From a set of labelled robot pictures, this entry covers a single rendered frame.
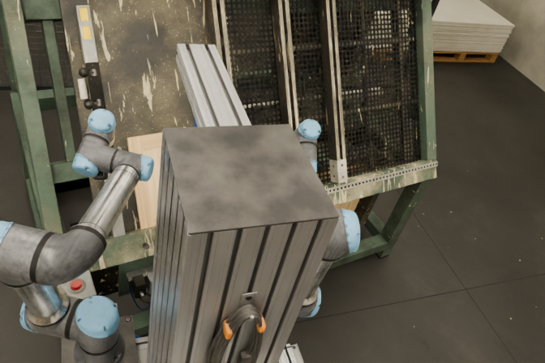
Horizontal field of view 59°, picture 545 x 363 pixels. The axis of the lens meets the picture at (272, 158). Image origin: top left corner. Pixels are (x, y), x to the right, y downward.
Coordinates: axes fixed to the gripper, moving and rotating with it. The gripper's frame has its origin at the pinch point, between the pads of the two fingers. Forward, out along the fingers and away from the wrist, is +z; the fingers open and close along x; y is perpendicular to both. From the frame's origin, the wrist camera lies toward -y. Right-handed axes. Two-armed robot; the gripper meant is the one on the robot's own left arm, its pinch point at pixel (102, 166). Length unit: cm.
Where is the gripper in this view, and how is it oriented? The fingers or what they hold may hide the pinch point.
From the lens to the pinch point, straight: 180.6
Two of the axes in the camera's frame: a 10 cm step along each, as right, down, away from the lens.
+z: -3.1, 3.6, 8.8
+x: -9.4, 0.4, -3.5
